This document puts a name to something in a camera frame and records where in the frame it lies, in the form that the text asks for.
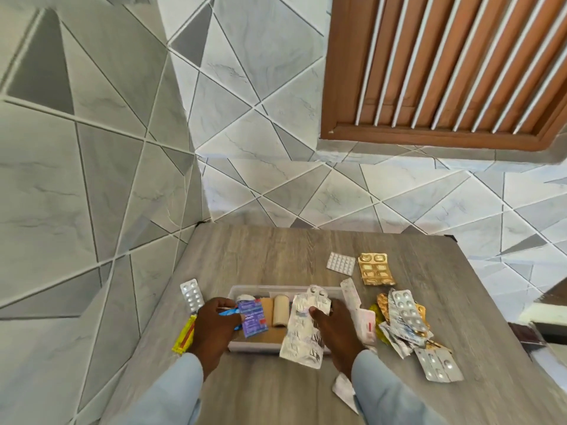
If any large silver blister strip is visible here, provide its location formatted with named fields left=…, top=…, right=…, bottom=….
left=278, top=285, right=334, bottom=370

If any small silver blister pack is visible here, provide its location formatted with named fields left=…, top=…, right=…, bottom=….
left=179, top=279, right=206, bottom=314

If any purple medicine sachet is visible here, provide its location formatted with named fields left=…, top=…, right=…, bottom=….
left=237, top=300, right=268, bottom=339

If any clear plastic storage tray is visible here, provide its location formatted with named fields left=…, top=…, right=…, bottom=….
left=227, top=285, right=351, bottom=355

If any person's left hand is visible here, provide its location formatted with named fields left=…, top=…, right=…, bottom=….
left=188, top=297, right=243, bottom=382

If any person's left forearm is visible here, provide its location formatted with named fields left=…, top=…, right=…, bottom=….
left=105, top=352, right=205, bottom=425

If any white pill blister pack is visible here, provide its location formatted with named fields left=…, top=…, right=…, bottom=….
left=326, top=251, right=357, bottom=276

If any brown wooden louvred window shutter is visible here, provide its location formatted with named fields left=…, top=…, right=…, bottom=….
left=320, top=0, right=567, bottom=152

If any dark wooden furniture piece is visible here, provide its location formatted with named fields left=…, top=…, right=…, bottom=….
left=507, top=279, right=567, bottom=351

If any yellow and red sachet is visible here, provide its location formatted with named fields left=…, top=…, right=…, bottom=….
left=171, top=314, right=197, bottom=355

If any white paper leaflet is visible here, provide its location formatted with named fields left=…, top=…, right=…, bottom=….
left=332, top=372, right=360, bottom=415

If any person's right forearm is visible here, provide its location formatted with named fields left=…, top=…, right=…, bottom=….
left=351, top=349, right=449, bottom=425

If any gold blister pack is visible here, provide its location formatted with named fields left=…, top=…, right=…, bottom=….
left=357, top=252, right=397, bottom=287

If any beige bandage roll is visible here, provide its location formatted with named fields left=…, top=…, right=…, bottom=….
left=273, top=295, right=291, bottom=328
left=259, top=297, right=275, bottom=328

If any person's right hand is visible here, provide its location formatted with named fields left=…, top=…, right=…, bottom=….
left=308, top=298, right=367, bottom=382

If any pile of mixed blister packs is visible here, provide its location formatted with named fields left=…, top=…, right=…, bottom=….
left=376, top=287, right=465, bottom=384

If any narrow white blister strip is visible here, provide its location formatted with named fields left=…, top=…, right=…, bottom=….
left=340, top=278, right=362, bottom=313

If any white box with pink label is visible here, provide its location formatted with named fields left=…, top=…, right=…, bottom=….
left=356, top=308, right=377, bottom=349

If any blue medicine packet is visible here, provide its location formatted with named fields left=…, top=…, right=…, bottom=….
left=217, top=307, right=245, bottom=331

